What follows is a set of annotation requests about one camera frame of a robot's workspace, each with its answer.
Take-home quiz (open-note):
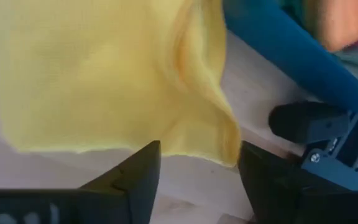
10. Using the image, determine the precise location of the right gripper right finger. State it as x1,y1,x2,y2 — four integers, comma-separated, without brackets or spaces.
237,140,339,224

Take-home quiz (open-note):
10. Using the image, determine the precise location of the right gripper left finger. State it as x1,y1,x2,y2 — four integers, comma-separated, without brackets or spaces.
79,140,162,224

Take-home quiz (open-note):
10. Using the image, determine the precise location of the yellow microfiber towel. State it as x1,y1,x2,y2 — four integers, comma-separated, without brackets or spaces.
0,0,242,169

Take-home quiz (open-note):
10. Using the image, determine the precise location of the orange microfiber towel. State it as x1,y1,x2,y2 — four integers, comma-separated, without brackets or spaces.
303,0,358,54

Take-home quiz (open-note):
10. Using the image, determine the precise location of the teal plastic tray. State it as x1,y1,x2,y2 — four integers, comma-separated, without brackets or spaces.
221,0,358,121

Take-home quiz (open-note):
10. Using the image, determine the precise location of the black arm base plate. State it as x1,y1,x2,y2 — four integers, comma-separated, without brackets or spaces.
301,111,358,192

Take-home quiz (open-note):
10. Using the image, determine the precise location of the black rest post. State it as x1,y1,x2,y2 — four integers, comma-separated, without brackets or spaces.
268,101,351,145

